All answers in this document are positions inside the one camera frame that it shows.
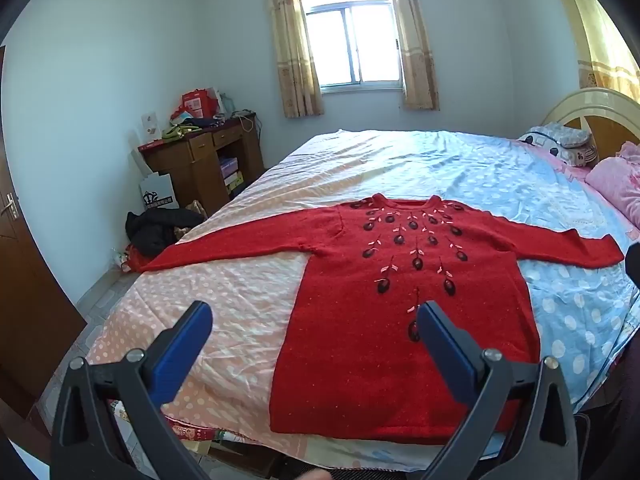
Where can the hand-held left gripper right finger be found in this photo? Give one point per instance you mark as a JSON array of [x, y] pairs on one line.
[[450, 355]]

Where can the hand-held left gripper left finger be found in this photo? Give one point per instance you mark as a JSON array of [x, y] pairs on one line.
[[185, 355]]

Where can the red knitted sweater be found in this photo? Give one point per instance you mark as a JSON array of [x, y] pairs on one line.
[[350, 335]]

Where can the bed with dotted sheet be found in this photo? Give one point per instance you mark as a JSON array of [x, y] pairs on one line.
[[225, 285]]

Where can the pink quilt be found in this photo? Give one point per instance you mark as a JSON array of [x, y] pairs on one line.
[[615, 180]]

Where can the black jacket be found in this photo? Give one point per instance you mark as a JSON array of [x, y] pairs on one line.
[[160, 227]]

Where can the patterned pillow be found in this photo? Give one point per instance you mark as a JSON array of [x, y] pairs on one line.
[[560, 140]]

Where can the brown wooden door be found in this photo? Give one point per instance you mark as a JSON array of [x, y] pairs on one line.
[[30, 285]]

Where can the cream wooden headboard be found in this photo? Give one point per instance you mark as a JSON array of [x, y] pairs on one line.
[[600, 105]]

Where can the brown wooden desk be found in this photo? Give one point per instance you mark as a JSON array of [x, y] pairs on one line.
[[190, 170]]

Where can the purple box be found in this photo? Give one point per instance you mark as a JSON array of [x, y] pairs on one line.
[[228, 166]]

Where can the green cloth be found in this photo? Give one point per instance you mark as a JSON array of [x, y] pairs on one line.
[[177, 132]]

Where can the yellow patterned curtain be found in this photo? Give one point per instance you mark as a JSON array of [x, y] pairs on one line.
[[600, 35]]

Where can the red gift bag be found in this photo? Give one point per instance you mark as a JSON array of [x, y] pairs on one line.
[[197, 102]]

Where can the beige patterned curtain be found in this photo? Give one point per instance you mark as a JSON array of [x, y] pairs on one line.
[[292, 50], [415, 50]]

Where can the sliding glass window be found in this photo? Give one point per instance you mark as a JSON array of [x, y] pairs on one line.
[[370, 45]]

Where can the white wall socket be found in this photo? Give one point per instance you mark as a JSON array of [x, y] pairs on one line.
[[150, 125]]

